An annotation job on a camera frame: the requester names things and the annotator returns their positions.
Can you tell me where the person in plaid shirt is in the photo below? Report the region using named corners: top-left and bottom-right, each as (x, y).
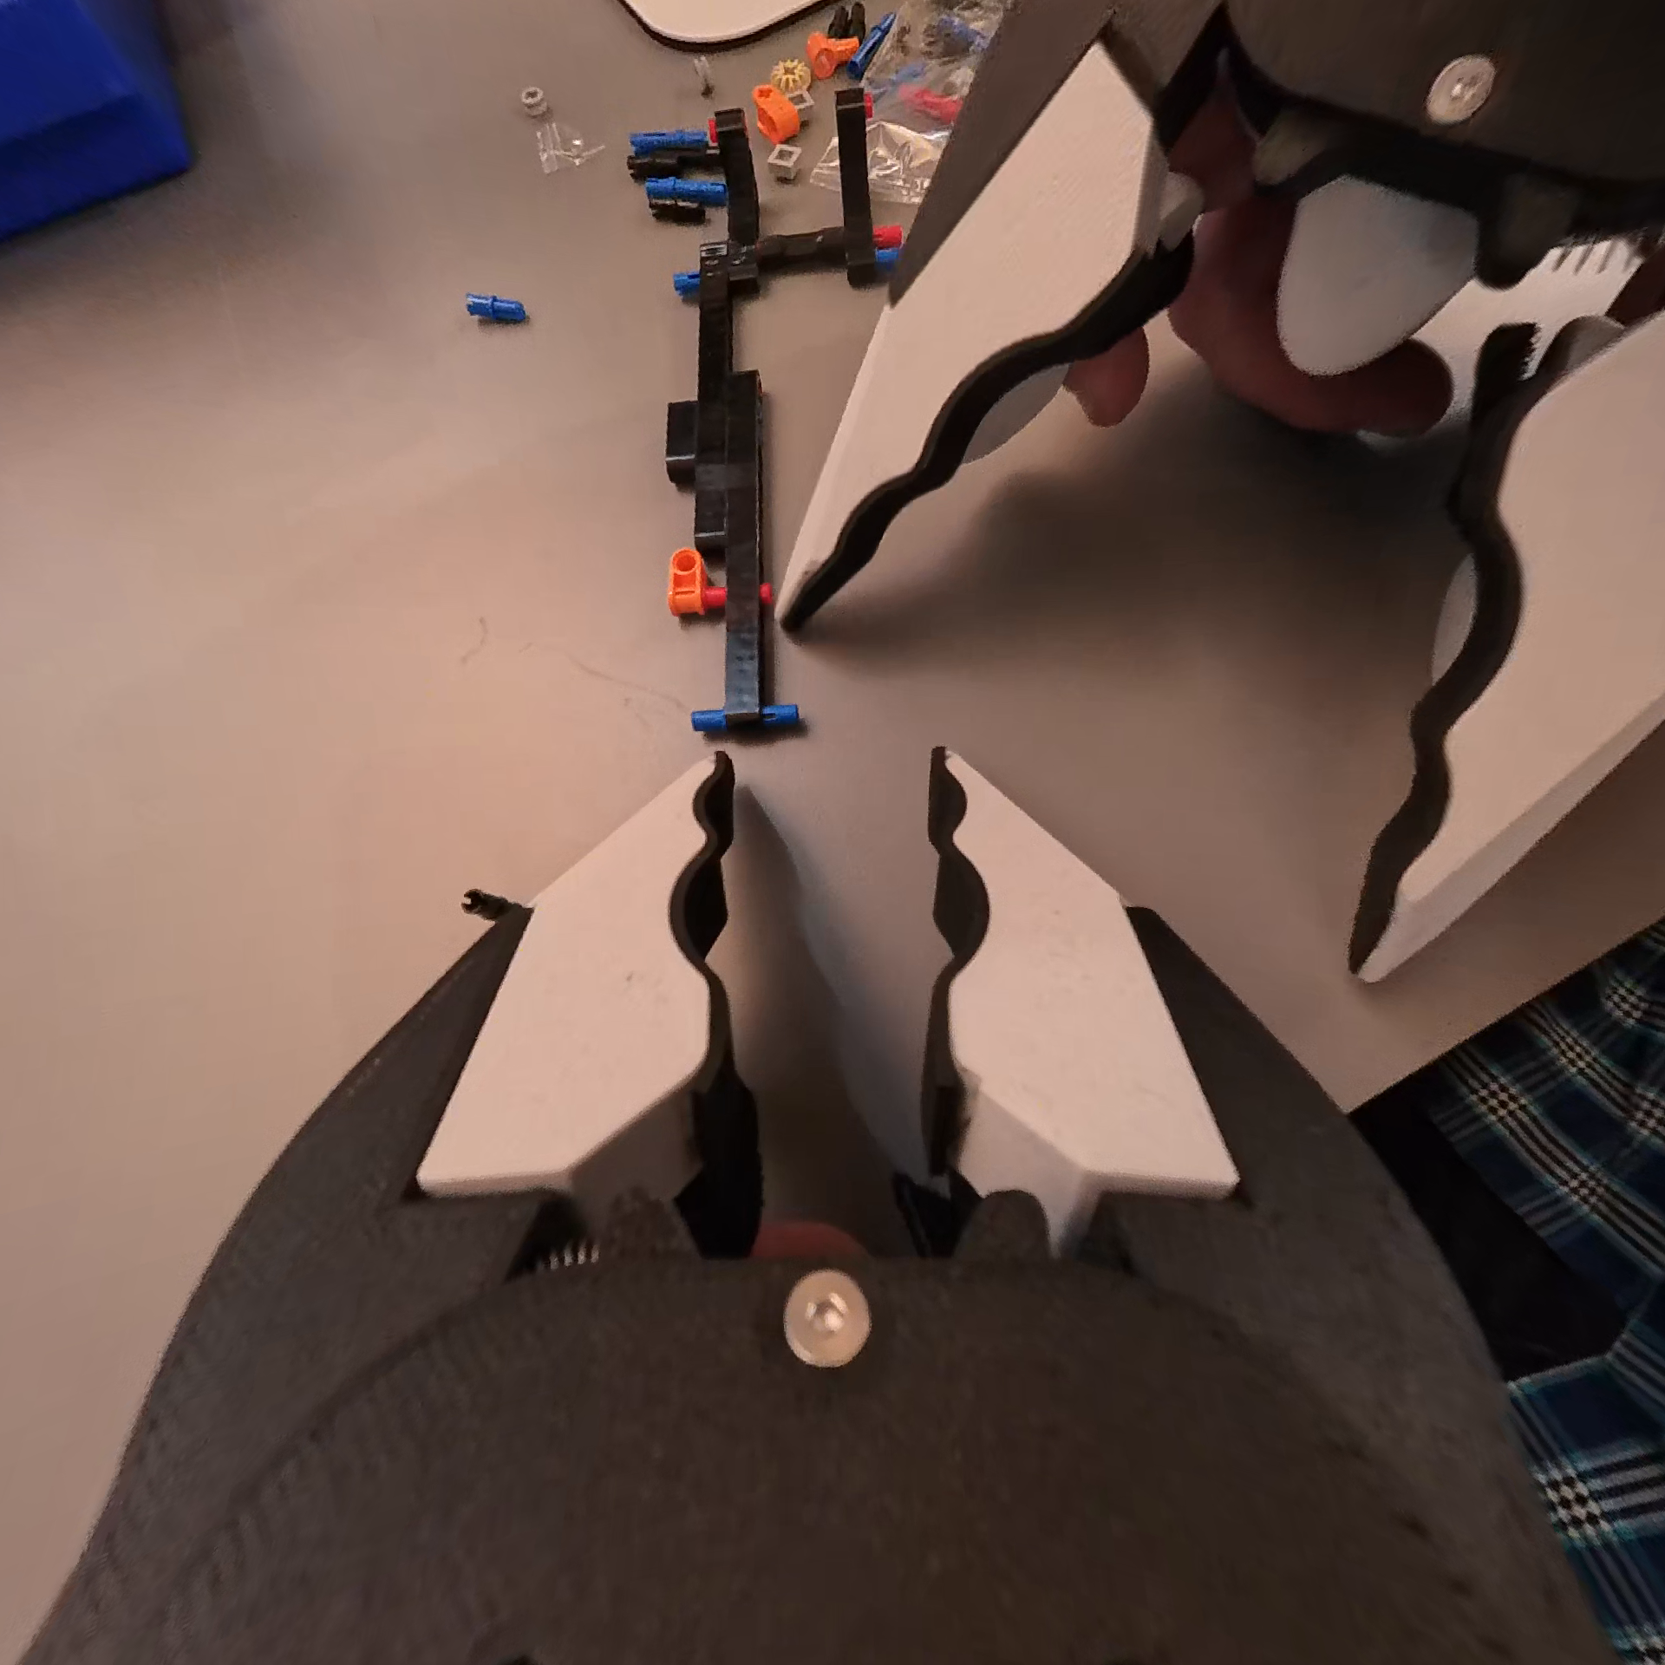
top-left (1346, 918), bottom-right (1665, 1665)

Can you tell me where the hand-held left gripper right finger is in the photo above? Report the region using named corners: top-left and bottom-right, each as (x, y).
top-left (922, 746), bottom-right (1242, 1253)

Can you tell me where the clear bag of toy parts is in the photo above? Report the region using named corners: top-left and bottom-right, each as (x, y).
top-left (858, 0), bottom-right (1020, 132)

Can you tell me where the empty clear plastic bag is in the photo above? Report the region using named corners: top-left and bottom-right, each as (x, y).
top-left (810, 118), bottom-right (941, 211)

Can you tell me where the black toy beam assembly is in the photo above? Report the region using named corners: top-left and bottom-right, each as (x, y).
top-left (664, 89), bottom-right (907, 737)

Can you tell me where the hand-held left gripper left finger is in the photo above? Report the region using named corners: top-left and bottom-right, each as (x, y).
top-left (417, 750), bottom-right (768, 1259)

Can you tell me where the white articulated desk stand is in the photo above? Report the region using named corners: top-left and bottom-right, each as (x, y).
top-left (627, 0), bottom-right (851, 54)

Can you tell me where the grey desk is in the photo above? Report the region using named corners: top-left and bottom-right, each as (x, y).
top-left (0, 0), bottom-right (1665, 1665)

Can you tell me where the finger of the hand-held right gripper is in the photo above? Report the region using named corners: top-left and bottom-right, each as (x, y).
top-left (774, 29), bottom-right (1207, 636)
top-left (1346, 311), bottom-right (1665, 987)

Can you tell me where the person's right hand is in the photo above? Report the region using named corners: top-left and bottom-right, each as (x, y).
top-left (1070, 78), bottom-right (1456, 438)

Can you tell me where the blue storage bin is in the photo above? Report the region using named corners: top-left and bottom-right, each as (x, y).
top-left (0, 0), bottom-right (197, 247)

